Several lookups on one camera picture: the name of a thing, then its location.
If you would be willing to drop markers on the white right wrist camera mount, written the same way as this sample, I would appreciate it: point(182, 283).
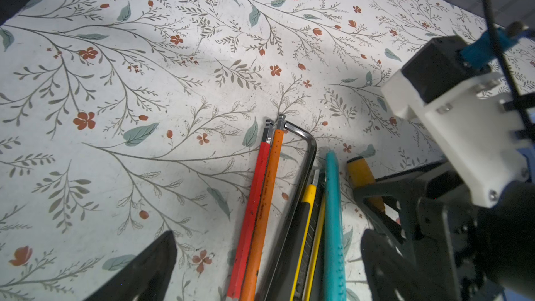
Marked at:
point(478, 136)

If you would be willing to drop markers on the red hacksaw blade bar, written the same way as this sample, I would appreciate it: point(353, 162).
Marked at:
point(249, 220)

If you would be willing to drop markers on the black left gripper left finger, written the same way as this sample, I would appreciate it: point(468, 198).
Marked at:
point(146, 277)

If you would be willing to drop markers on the yellow black utility knife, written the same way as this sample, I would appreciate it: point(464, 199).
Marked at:
point(304, 229)

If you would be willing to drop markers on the orange hacksaw blade bar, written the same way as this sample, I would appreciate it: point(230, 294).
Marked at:
point(249, 286)

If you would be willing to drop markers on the teal handle tool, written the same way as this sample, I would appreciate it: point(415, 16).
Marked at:
point(334, 280)

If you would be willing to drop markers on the orange handle screwdriver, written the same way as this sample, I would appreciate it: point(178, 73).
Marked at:
point(360, 175)

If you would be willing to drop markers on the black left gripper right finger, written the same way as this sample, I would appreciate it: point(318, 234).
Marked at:
point(391, 277)

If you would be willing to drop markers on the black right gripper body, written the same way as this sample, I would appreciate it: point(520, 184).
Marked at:
point(473, 253)

